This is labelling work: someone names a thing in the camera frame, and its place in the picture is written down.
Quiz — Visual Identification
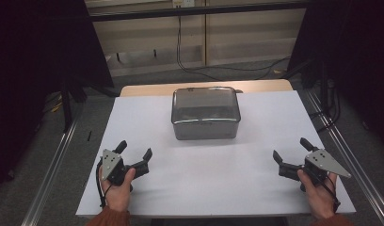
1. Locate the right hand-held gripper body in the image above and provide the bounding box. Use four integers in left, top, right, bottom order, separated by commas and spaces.
278, 149, 352, 193

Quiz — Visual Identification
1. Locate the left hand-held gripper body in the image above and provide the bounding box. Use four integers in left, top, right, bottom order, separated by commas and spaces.
100, 149, 151, 193

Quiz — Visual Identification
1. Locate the clear plastic box with lid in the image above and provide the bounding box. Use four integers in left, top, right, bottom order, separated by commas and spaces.
170, 86, 242, 141

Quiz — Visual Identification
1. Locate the person's left hand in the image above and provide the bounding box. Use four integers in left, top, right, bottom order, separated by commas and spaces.
99, 166, 137, 213

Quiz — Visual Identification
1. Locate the person's right hand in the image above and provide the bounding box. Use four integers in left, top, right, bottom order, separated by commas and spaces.
296, 169, 339, 220

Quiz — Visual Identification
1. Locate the wooden table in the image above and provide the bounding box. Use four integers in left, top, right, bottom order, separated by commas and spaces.
119, 78, 294, 98

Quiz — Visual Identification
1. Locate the black metal stand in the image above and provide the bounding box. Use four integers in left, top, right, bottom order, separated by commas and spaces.
59, 81, 88, 134

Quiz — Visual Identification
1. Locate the white table sheet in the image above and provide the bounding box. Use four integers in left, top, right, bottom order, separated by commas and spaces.
75, 89, 357, 218

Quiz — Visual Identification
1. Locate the black curtain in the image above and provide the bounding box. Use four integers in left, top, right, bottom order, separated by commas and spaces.
0, 0, 115, 192
287, 0, 384, 153

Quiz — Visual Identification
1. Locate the black horizontal bar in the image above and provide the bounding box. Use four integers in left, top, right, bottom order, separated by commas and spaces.
88, 1, 307, 23

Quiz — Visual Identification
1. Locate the left hand-held gripper black cable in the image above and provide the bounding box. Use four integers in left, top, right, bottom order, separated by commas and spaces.
95, 158, 114, 209

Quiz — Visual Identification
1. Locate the hand-held gripper black cable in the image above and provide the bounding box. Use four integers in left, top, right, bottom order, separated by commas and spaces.
323, 177, 342, 214
95, 158, 114, 209

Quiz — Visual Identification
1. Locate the aluminium floor rail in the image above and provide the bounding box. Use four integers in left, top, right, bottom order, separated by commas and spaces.
20, 103, 85, 226
304, 89, 384, 226

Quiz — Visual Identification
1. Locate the right hand-held gripper black cable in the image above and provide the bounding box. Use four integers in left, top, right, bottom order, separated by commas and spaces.
323, 177, 342, 214

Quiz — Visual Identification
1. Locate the long black floor cable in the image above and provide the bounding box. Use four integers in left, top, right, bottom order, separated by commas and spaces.
175, 15, 292, 81

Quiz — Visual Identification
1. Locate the white wall socket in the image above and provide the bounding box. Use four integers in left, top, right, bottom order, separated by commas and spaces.
171, 0, 196, 8

